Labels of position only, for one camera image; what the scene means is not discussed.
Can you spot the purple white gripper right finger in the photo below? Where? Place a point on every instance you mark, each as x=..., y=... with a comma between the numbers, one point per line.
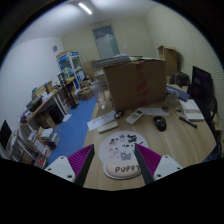
x=154, y=166

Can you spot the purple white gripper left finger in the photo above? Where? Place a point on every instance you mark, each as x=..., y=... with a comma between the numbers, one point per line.
x=75, y=167

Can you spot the round puppy mouse pad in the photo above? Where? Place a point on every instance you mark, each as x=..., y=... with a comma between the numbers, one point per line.
x=117, y=154

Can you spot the black computer mouse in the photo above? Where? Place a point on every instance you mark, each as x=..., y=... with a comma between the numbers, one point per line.
x=160, y=123

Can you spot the white paper label strip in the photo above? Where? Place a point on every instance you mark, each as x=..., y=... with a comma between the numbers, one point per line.
x=97, y=122

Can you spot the black marker pen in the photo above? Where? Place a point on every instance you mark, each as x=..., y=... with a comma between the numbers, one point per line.
x=187, y=121

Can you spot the white sheet of paper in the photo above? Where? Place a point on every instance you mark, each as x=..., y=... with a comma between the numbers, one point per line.
x=154, y=112

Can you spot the white remote control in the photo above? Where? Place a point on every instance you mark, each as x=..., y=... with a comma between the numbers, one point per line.
x=134, y=117

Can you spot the beige flat remote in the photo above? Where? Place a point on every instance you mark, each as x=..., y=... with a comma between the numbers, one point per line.
x=108, y=126

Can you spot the wooden side desk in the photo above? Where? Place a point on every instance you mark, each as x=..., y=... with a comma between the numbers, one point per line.
x=54, y=98

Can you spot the black tape roll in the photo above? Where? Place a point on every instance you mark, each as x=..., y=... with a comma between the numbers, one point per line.
x=119, y=114

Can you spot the white notebook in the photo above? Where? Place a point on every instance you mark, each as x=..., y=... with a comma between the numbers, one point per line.
x=191, y=110

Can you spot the clear plastic cup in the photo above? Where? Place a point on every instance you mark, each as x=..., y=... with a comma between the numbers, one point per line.
x=172, y=99

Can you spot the small cardboard box on floor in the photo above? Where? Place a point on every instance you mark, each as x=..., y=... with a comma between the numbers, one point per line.
x=85, y=94

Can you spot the large cardboard box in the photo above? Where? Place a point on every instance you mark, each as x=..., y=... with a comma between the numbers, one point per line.
x=137, y=84

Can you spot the black monitor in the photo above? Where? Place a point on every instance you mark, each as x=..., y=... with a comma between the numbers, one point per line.
x=201, y=85

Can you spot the tall cardboard box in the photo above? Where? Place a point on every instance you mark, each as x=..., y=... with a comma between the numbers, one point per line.
x=169, y=55

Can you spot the grey door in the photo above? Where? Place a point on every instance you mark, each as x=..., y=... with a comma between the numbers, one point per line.
x=106, y=42

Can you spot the ceiling light strip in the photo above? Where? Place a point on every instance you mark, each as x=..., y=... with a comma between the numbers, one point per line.
x=85, y=8

